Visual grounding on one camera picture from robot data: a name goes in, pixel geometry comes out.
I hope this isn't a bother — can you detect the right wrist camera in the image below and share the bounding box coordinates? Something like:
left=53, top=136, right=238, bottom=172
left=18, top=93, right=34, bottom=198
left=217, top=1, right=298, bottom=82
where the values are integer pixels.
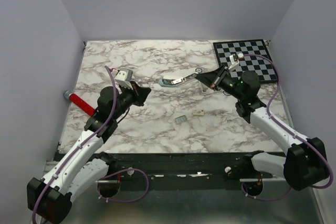
left=228, top=53, right=244, bottom=72

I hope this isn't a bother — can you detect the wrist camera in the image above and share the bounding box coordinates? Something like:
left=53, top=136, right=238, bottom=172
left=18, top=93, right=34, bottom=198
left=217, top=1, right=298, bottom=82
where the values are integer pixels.
left=228, top=53, right=244, bottom=72
left=115, top=68, right=133, bottom=90

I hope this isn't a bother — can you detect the light blue stapler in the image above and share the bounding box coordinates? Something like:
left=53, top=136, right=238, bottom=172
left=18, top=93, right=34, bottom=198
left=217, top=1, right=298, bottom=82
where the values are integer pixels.
left=159, top=72, right=197, bottom=88

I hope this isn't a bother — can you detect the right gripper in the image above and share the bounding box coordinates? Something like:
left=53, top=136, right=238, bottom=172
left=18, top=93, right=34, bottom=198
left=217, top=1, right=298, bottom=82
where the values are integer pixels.
left=194, top=65, right=244, bottom=101

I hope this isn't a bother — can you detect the black mounting base plate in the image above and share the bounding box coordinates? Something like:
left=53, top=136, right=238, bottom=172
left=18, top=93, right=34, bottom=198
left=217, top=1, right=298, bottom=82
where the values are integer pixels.
left=54, top=152, right=275, bottom=192

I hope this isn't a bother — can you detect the black white checkerboard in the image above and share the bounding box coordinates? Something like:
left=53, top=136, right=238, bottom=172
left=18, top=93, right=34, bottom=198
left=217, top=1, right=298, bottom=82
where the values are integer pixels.
left=213, top=39, right=278, bottom=84

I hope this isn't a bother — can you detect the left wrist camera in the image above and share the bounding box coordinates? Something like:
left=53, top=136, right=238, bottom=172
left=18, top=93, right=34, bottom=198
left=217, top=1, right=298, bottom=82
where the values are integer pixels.
left=115, top=68, right=133, bottom=90

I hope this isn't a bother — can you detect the staple tray with staples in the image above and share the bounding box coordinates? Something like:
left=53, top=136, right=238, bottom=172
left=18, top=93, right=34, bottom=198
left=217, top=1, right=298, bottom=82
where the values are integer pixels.
left=174, top=115, right=187, bottom=124

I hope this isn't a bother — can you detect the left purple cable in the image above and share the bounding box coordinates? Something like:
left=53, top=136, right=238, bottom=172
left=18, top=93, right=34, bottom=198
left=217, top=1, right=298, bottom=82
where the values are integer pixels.
left=31, top=66, right=150, bottom=223

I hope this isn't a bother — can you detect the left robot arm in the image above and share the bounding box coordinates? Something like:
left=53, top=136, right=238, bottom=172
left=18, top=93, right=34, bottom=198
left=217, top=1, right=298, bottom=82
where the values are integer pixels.
left=27, top=81, right=151, bottom=223

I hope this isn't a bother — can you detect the staple box sleeve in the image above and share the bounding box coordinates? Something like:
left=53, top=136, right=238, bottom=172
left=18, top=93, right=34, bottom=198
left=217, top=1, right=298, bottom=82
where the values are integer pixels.
left=193, top=109, right=204, bottom=116

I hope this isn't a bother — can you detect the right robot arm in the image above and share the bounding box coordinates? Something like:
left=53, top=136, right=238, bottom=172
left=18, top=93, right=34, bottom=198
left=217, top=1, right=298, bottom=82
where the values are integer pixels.
left=196, top=67, right=332, bottom=191

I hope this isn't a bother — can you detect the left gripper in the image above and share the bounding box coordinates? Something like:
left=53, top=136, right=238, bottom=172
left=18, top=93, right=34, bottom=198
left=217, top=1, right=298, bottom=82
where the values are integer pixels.
left=113, top=81, right=152, bottom=120

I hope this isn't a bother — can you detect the red handled tool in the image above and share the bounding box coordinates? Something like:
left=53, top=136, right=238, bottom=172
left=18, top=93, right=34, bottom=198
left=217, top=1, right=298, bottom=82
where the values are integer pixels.
left=64, top=90, right=95, bottom=116

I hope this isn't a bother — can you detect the aluminium rail frame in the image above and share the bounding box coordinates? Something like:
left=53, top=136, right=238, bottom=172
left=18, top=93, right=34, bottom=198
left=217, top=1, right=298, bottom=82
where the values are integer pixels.
left=28, top=158, right=325, bottom=224

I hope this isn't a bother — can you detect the beige green stapler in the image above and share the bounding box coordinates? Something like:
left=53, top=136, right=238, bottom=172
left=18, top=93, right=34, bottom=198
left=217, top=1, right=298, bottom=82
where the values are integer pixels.
left=200, top=83, right=208, bottom=93

